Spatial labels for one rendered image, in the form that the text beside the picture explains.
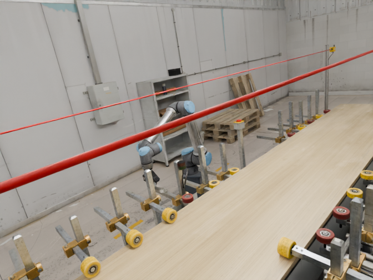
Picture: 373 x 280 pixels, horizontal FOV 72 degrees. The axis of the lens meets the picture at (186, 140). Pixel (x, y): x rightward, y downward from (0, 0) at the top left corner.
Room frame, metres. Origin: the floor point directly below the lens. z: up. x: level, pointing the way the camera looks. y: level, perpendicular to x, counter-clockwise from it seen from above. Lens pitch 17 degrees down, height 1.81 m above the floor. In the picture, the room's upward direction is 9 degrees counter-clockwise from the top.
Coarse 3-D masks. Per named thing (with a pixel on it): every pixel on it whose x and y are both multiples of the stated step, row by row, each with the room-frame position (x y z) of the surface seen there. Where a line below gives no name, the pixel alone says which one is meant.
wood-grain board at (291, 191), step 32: (320, 128) 2.54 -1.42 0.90; (352, 128) 2.39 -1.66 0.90; (256, 160) 2.01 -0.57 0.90; (288, 160) 1.91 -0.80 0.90; (320, 160) 1.81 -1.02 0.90; (352, 160) 1.73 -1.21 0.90; (224, 192) 1.56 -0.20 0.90; (256, 192) 1.50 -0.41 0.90; (288, 192) 1.44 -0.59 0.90; (320, 192) 1.38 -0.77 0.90; (160, 224) 1.31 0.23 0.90; (192, 224) 1.26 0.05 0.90; (224, 224) 1.22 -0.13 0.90; (256, 224) 1.17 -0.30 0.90; (288, 224) 1.13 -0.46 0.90; (320, 224) 1.09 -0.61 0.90; (128, 256) 1.09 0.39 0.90; (160, 256) 1.05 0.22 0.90; (192, 256) 1.02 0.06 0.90; (224, 256) 0.98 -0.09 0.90; (256, 256) 0.95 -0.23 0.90
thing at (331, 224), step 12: (372, 168) 1.86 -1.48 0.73; (360, 180) 1.63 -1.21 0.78; (348, 204) 1.46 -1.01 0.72; (336, 228) 1.31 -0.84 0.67; (348, 228) 1.47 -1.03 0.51; (312, 252) 1.08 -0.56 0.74; (300, 264) 0.98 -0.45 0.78; (312, 264) 1.08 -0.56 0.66; (288, 276) 0.90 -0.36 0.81; (300, 276) 0.98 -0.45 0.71; (312, 276) 1.08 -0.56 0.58; (324, 276) 1.19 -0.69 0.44
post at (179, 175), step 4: (176, 160) 1.69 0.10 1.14; (176, 164) 1.67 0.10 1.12; (176, 168) 1.67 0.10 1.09; (176, 172) 1.68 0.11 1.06; (180, 172) 1.68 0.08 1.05; (176, 176) 1.69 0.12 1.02; (180, 176) 1.67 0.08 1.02; (180, 180) 1.67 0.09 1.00; (180, 184) 1.66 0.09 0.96; (180, 188) 1.67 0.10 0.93; (184, 188) 1.68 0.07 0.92; (180, 192) 1.67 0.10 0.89; (184, 192) 1.68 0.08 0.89
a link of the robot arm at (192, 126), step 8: (184, 104) 2.38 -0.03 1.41; (192, 104) 2.40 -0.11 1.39; (184, 112) 2.38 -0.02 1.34; (192, 112) 2.38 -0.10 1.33; (192, 128) 2.41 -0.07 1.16; (192, 136) 2.44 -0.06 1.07; (200, 136) 2.47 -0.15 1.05; (192, 144) 2.49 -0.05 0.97; (200, 144) 2.46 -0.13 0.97; (208, 152) 2.49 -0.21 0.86; (192, 160) 2.53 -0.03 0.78; (208, 160) 2.47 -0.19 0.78
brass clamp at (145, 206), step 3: (156, 198) 1.51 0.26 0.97; (159, 198) 1.53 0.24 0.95; (147, 201) 1.49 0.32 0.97; (150, 201) 1.48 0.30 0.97; (153, 201) 1.49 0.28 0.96; (156, 201) 1.51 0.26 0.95; (159, 201) 1.53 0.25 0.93; (141, 204) 1.48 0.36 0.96; (144, 204) 1.45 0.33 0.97; (147, 204) 1.46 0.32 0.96; (141, 207) 1.48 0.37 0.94; (144, 207) 1.45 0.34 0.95; (147, 207) 1.46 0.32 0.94; (144, 210) 1.45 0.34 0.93; (147, 210) 1.46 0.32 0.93
